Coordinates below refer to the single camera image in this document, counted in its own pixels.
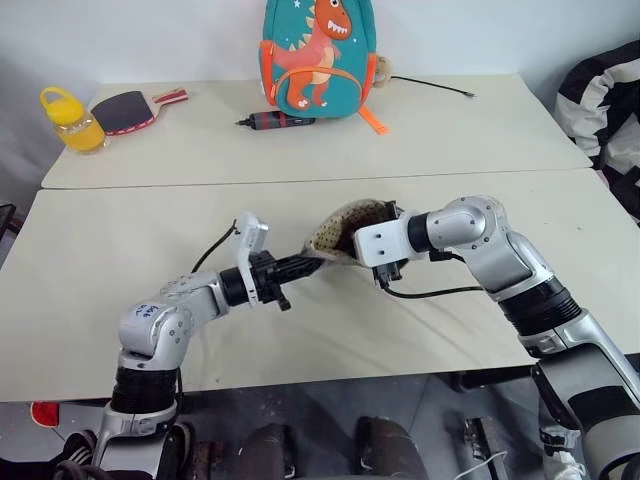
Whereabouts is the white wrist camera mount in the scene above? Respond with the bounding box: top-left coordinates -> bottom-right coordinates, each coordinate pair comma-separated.
232,211 -> 270,305
352,212 -> 414,269

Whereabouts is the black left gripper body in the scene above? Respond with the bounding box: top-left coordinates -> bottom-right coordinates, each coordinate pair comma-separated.
248,251 -> 294,313

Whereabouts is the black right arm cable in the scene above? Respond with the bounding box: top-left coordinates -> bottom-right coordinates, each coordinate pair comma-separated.
379,249 -> 485,301

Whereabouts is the beige plush keychain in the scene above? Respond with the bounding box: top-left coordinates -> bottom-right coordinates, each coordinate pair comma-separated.
373,53 -> 395,90

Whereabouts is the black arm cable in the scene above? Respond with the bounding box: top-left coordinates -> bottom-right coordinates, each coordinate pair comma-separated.
379,249 -> 485,301
190,217 -> 239,275

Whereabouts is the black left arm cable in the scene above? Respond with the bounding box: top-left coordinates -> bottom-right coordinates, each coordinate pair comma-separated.
190,217 -> 239,275

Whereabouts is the thin white cable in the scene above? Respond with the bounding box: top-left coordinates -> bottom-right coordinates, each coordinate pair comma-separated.
457,450 -> 509,479

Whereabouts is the red white round object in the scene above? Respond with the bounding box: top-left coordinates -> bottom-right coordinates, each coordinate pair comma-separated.
30,400 -> 61,429

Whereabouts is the black white striped shoe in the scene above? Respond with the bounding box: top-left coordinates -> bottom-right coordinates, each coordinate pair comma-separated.
52,430 -> 99,480

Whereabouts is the beige knitted pouch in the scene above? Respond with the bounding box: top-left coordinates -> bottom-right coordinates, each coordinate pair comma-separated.
304,198 -> 396,266

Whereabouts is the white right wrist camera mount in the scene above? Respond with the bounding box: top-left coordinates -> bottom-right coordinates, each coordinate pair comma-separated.
352,212 -> 414,269

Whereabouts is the black red table tennis paddle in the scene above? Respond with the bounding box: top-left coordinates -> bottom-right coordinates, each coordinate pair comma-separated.
89,87 -> 191,138

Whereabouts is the teal dinosaur backpack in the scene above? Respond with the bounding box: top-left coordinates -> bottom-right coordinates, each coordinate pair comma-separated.
257,0 -> 391,137

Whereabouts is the black white striped bag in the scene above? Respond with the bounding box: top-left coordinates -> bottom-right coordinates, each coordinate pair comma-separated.
554,39 -> 640,224

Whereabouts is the yellow lidded juice bottle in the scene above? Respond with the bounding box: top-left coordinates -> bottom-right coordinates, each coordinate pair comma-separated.
39,86 -> 111,155

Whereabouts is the dark rounded metal shape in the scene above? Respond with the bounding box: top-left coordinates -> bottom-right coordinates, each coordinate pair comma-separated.
238,423 -> 297,480
353,415 -> 427,480

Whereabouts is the black red electric screwdriver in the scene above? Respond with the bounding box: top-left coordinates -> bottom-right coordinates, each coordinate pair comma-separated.
235,110 -> 317,132

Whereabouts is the thin black cable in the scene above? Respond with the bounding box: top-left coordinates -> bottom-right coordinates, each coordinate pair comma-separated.
390,74 -> 477,99

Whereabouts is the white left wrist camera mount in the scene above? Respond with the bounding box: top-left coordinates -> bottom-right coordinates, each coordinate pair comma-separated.
232,211 -> 270,305

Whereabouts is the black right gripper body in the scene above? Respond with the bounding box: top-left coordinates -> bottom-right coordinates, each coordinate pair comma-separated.
371,199 -> 412,292

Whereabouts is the rusty metal bar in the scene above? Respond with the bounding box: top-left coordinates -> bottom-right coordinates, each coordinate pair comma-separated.
462,415 -> 507,480

